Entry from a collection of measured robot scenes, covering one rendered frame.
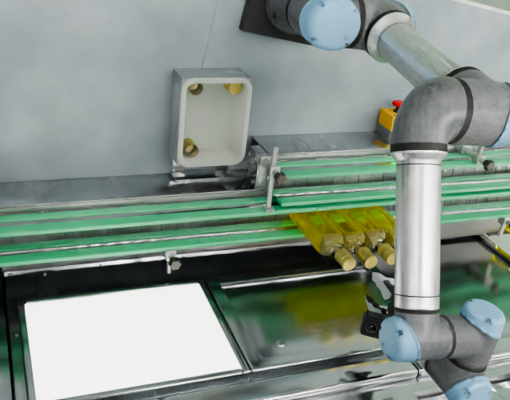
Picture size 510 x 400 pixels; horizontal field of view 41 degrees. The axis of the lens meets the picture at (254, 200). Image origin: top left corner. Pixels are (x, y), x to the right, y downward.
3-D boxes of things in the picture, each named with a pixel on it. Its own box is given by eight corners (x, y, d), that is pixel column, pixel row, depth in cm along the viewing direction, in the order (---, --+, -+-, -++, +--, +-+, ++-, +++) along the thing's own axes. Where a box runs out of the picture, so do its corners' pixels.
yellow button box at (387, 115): (374, 130, 191) (388, 140, 185) (380, 105, 187) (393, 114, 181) (396, 129, 193) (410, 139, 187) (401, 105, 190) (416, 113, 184)
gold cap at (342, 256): (332, 261, 158) (341, 271, 155) (336, 248, 157) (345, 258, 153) (345, 261, 160) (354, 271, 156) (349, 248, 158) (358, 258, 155)
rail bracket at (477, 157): (453, 151, 188) (483, 171, 177) (459, 126, 185) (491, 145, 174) (465, 150, 190) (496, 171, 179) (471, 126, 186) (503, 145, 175)
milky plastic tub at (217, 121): (168, 154, 171) (177, 168, 164) (173, 67, 161) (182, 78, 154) (232, 151, 177) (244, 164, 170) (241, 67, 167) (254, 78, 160)
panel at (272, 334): (17, 310, 150) (28, 421, 123) (17, 299, 149) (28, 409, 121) (368, 267, 183) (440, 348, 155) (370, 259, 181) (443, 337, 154)
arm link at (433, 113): (412, 64, 108) (408, 371, 107) (467, 71, 112) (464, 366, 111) (373, 77, 119) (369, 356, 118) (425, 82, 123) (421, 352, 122)
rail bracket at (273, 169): (251, 197, 170) (270, 221, 160) (259, 135, 163) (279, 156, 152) (262, 196, 171) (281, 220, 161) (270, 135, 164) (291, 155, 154)
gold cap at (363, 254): (354, 259, 160) (362, 269, 157) (358, 246, 159) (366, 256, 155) (366, 259, 162) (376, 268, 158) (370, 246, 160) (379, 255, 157)
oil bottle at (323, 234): (288, 217, 178) (324, 260, 160) (291, 198, 175) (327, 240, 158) (307, 216, 180) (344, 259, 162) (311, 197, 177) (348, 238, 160)
